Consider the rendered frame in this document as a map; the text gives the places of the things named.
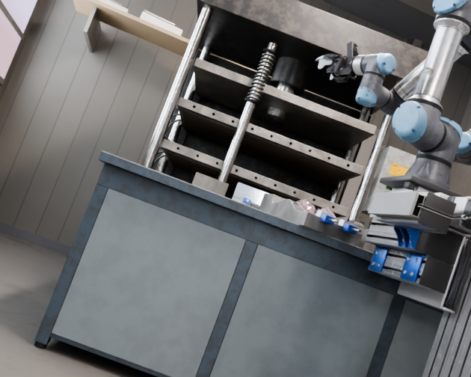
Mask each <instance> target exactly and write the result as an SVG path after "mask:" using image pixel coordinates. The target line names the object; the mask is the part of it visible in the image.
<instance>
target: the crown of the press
mask: <svg viewBox="0 0 471 377"><path fill-rule="evenodd" d="M204 5H207V6H210V7H211V8H212V9H213V12H212V16H211V18H210V20H209V24H208V25H207V28H206V31H205V34H204V35H203V39H202V41H201V43H200V47H199V49H202V50H203V47H204V46H208V47H210V48H212V51H211V53H212V54H213V55H217V56H219V57H222V58H225V59H227V60H229V61H232V62H235V63H237V64H240V65H242V66H245V67H248V68H251V69H252V70H256V71H257V68H258V65H259V64H260V63H259V62H260V61H261V57H262V54H263V49H267V47H268V44H269V43H275V44H277V45H278V47H277V51H276V53H277V54H278V56H277V57H276V58H275V59H274V62H272V64H273V66H271V67H272V69H271V70H270V71H271V72H270V73H268V74H269V76H272V77H271V81H270V83H271V85H272V86H273V87H275V88H277V89H280V90H282V91H285V92H287V93H290V94H293V95H296V96H300V95H302V94H304V90H307V91H311V92H313V93H315V94H318V95H321V96H324V97H326V98H328V99H331V100H334V101H337V102H340V103H342V104H344V105H347V106H350V107H352V108H355V109H357V110H360V111H362V108H363V107H365V106H362V105H360V104H358V103H357V101H356V95H357V90H358V88H359V86H360V83H361V81H362V78H363V76H357V77H356V79H353V80H352V79H351V78H350V77H349V78H348V81H347V82H341V83H337V81H335V80H334V79H332V80H330V75H331V73H327V71H326V69H327V68H329V67H331V66H332V65H333V64H331V65H326V66H324V67H323V68H322V69H319V68H318V63H319V61H315V60H316V59H317V58H319V57H321V56H323V55H326V54H335V55H344V56H345V57H348V56H347V43H349V42H351V41H354V43H356V44H357V46H358V55H372V54H379V53H390V54H391V55H393V57H394V58H395V70H394V71H393V72H392V73H391V74H388V75H385V78H384V82H383V84H382V86H384V87H385V88H386V89H387V90H389V91H390V90H392V89H393V88H394V87H395V84H396V82H397V81H401V80H402V79H404V78H405V77H406V76H407V75H408V74H409V73H411V72H412V71H413V70H414V69H415V68H416V67H418V66H419V65H420V64H421V63H422V62H423V61H424V60H425V59H426V58H427V55H428V51H425V50H423V48H424V43H423V41H421V40H417V39H416V38H414V39H409V40H407V43H405V42H402V41H400V40H397V39H395V38H392V37H389V36H386V35H385V34H382V33H379V32H377V31H373V30H372V29H369V28H366V27H364V26H361V25H358V24H356V23H354V22H350V21H348V20H346V19H343V18H341V17H338V16H335V15H333V14H331V13H328V12H325V11H323V10H319V9H318V8H315V7H312V6H309V5H308V4H304V3H302V2H299V1H296V0H197V20H198V19H199V16H200V13H201V11H202V9H203V6H204ZM333 62H334V61H333ZM266 115H267V116H268V117H270V118H271V119H273V120H277V121H281V122H284V121H285V119H286V115H287V113H285V112H284V111H282V110H280V109H278V108H274V107H269V108H268V112H267V114H266Z"/></svg>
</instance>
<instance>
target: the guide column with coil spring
mask: <svg viewBox="0 0 471 377"><path fill-rule="evenodd" d="M277 47H278V45H277V44H275V43H269V44H268V47H267V49H271V50H273V51H275V52H276V51H277ZM264 57H269V58H272V59H274V57H273V56H271V55H264ZM259 71H263V72H266V73H268V71H267V70H264V69H259ZM253 85H257V86H260V87H263V85H261V84H257V83H253ZM252 89H257V90H259V91H262V89H261V88H257V87H252ZM255 107H256V104H255V103H253V102H250V101H247V102H246V105H245V107H244V111H243V112H242V115H241V118H240V121H239V122H238V126H237V128H236V131H235V134H234V136H233V139H232V142H231V145H230V148H229V149H228V152H227V155H226V158H225V160H224V163H223V166H222V168H221V172H220V173H219V176H218V180H220V181H222V182H225V183H227V180H228V178H229V176H230V172H231V170H232V168H233V165H234V162H235V160H236V156H237V154H238V151H239V149H240V146H241V143H242V141H243V138H244V135H245V133H246V131H247V127H248V125H249V122H250V119H251V117H252V114H253V111H254V109H255Z"/></svg>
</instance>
